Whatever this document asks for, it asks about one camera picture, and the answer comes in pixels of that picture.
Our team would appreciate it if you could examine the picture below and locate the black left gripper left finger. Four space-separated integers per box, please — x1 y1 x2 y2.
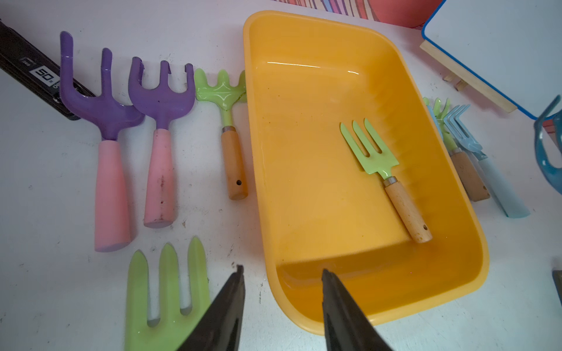
178 265 245 351

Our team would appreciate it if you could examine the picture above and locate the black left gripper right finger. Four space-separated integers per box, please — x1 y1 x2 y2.
322 269 391 351

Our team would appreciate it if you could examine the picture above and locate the green garden fork wooden handle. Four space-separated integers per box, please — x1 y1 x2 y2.
124 236 211 350

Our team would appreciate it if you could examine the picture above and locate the purple garden fork pink handle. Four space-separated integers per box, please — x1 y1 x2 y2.
60 32 145 252

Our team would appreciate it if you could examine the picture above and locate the green hand rake wooden handle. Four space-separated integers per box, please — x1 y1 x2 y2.
423 97 490 202

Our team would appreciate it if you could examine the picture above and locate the blue hand rake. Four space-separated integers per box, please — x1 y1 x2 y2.
443 105 531 219

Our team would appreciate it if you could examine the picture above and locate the purple hand rake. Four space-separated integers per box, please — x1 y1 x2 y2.
128 56 196 229

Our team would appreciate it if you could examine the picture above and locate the yellow plastic storage box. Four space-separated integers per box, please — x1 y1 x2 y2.
244 11 490 335

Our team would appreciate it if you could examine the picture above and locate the wooden easel stand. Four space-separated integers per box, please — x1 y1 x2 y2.
420 40 518 113

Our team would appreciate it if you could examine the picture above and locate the blue framed whiteboard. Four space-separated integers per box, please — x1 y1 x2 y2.
422 1 561 119

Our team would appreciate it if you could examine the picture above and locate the black stapler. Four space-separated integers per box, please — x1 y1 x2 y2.
1 23 80 121

